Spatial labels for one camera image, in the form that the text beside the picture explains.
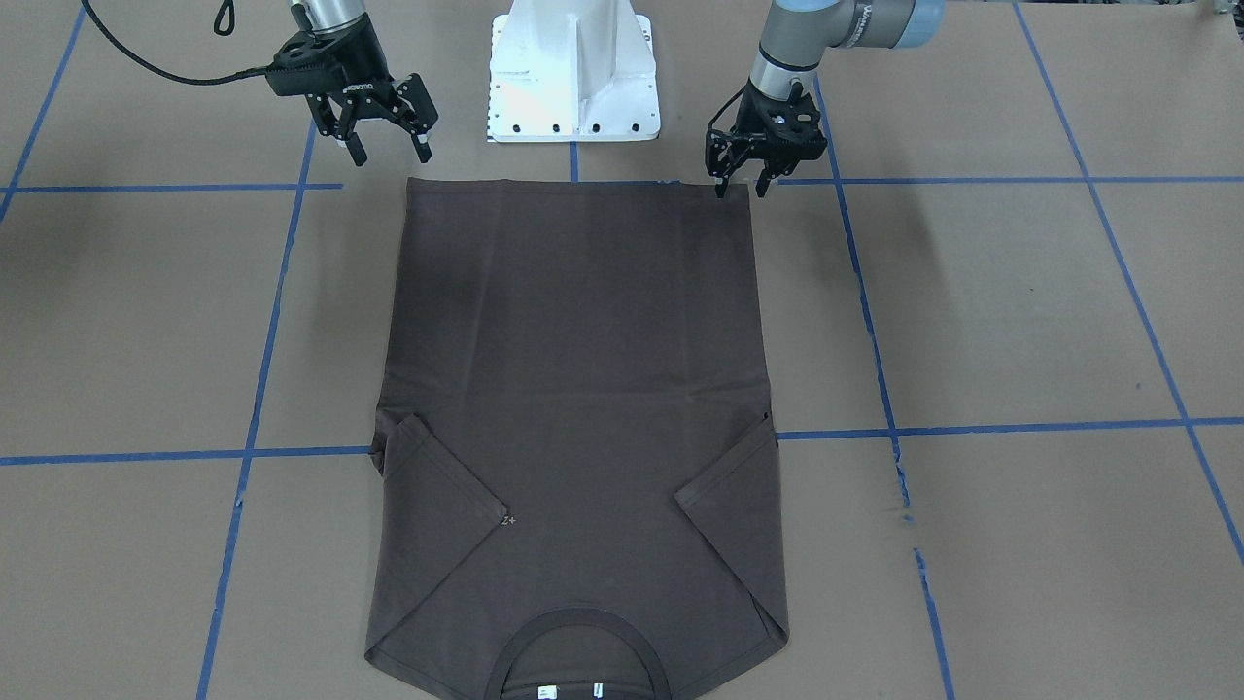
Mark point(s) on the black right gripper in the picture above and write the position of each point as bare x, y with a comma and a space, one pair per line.
357, 60

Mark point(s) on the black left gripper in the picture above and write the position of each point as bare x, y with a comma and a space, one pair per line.
742, 149

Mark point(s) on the dark brown t-shirt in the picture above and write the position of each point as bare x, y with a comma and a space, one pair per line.
581, 487

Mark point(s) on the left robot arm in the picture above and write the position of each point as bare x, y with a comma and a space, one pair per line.
798, 34

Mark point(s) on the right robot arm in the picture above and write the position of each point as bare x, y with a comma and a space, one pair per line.
319, 17

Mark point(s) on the white camera stand base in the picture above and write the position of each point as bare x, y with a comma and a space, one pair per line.
572, 71

